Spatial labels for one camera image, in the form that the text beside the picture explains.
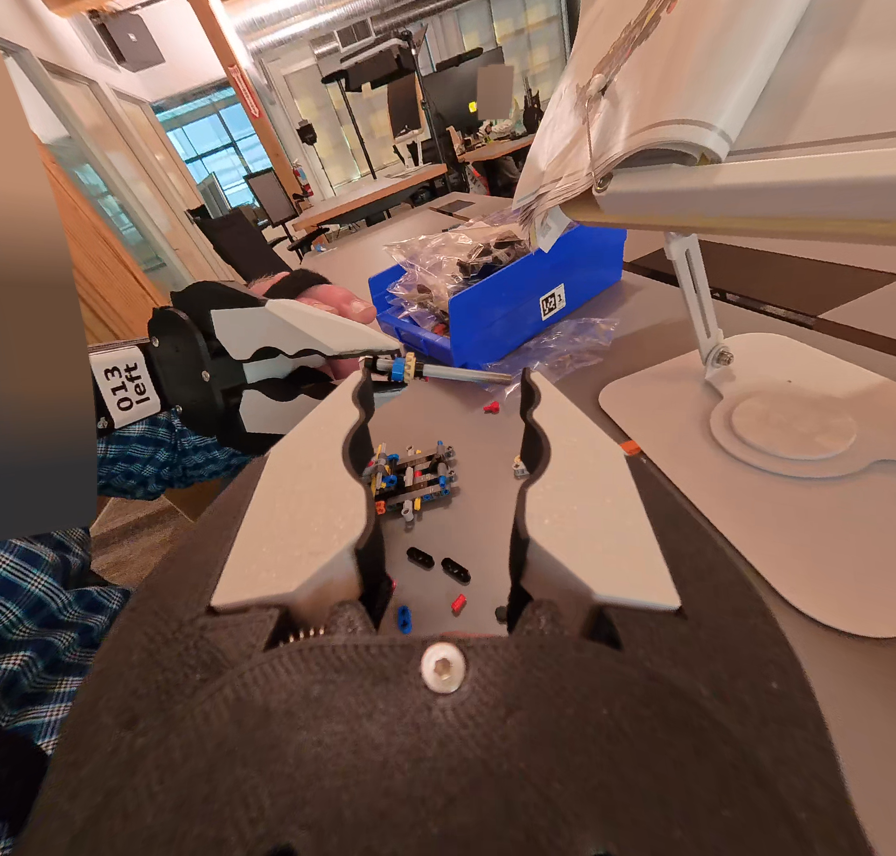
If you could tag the blue plastic bin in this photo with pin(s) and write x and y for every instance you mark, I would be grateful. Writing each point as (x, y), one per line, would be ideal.
(504, 303)

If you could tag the empty clear plastic bag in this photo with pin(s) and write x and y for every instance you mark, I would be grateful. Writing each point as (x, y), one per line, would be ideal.
(560, 345)

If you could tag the person's left hand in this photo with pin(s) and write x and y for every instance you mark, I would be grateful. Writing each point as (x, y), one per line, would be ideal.
(343, 306)

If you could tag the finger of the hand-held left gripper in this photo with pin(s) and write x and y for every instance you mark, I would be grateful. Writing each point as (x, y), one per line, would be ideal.
(294, 327)
(269, 422)

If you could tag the grey wall-mounted box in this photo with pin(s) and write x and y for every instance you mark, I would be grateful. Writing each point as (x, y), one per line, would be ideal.
(129, 40)

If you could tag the white book stand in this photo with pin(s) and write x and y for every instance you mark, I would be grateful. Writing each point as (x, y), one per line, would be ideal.
(735, 534)

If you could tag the red hanging sign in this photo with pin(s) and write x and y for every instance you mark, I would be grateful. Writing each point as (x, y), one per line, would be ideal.
(243, 91)

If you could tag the black lego liftarm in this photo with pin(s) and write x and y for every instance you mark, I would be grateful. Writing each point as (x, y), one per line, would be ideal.
(456, 569)
(420, 556)

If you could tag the blue lego liftarm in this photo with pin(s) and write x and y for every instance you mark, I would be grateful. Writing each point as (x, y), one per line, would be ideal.
(404, 616)

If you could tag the long lego chassis assembly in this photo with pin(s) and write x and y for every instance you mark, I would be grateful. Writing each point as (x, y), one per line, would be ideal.
(413, 481)

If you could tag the small lego gear subassembly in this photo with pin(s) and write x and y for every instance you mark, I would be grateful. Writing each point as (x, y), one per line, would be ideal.
(448, 373)

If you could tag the black table pad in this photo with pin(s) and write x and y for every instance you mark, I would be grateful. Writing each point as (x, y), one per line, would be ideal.
(456, 206)

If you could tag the wooden office desk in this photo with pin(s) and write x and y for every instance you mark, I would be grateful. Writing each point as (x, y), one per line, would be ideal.
(371, 194)
(500, 149)

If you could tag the grey screen on stand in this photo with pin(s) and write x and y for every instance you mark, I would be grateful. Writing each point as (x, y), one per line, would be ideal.
(271, 198)

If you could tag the clear bags of lego parts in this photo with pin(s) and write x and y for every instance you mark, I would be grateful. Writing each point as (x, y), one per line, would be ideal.
(462, 261)

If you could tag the red fire extinguisher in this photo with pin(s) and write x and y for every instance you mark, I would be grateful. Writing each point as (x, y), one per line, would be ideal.
(302, 178)

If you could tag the person's left forearm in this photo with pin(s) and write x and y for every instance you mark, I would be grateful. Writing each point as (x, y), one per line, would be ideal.
(161, 457)

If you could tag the black office chair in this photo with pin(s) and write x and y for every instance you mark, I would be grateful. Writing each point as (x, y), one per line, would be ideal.
(238, 247)

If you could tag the black overhead light panel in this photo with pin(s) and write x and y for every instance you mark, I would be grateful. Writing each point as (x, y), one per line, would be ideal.
(378, 68)

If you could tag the open lego instruction booklet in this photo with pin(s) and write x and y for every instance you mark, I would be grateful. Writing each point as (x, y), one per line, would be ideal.
(665, 65)

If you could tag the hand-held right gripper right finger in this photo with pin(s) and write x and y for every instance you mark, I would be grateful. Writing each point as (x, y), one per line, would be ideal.
(595, 527)

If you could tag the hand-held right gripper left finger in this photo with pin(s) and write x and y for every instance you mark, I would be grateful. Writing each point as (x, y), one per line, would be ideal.
(301, 520)

